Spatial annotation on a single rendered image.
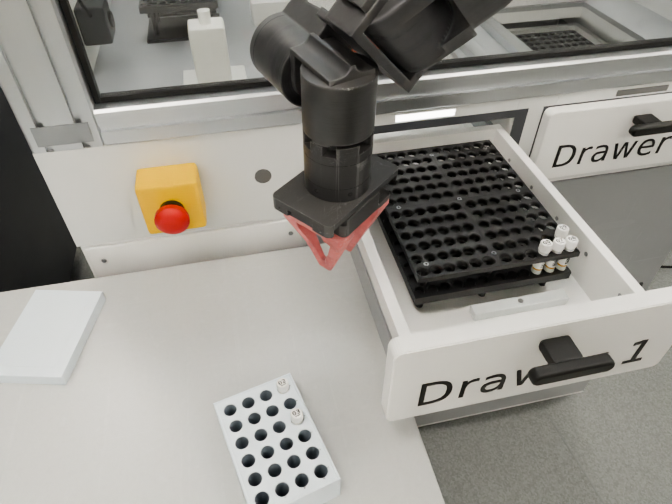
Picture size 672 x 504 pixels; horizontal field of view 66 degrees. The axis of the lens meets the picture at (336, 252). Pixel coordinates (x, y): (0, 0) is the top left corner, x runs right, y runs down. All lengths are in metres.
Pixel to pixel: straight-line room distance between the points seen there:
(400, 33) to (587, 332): 0.30
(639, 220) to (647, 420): 0.74
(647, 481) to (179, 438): 1.22
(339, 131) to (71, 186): 0.40
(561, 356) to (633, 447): 1.13
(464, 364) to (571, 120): 0.43
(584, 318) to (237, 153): 0.43
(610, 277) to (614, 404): 1.06
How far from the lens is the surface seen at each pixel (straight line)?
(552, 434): 1.53
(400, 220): 0.58
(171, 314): 0.69
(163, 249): 0.76
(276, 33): 0.45
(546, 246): 0.57
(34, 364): 0.69
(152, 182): 0.65
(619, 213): 1.01
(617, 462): 1.56
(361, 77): 0.39
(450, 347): 0.44
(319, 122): 0.39
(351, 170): 0.41
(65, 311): 0.72
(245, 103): 0.63
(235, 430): 0.56
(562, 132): 0.79
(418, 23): 0.39
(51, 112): 0.65
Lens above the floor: 1.27
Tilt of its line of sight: 44 degrees down
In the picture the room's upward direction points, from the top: straight up
